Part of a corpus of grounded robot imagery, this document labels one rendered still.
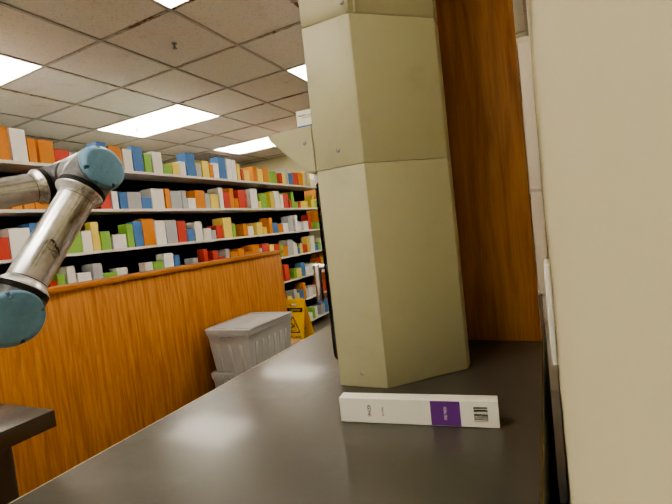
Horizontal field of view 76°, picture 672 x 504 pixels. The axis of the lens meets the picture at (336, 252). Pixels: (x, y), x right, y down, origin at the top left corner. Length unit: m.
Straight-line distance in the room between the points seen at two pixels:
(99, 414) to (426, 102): 2.53
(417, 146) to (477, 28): 0.44
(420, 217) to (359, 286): 0.20
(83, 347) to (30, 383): 0.31
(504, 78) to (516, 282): 0.52
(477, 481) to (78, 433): 2.51
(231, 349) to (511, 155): 2.51
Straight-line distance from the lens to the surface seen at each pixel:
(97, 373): 2.92
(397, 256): 0.91
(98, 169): 1.25
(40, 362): 2.74
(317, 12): 1.02
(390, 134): 0.93
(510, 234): 1.20
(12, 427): 1.20
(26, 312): 1.13
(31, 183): 1.36
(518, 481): 0.66
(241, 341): 3.16
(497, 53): 1.26
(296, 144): 0.97
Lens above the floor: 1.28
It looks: 3 degrees down
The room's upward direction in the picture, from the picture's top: 6 degrees counter-clockwise
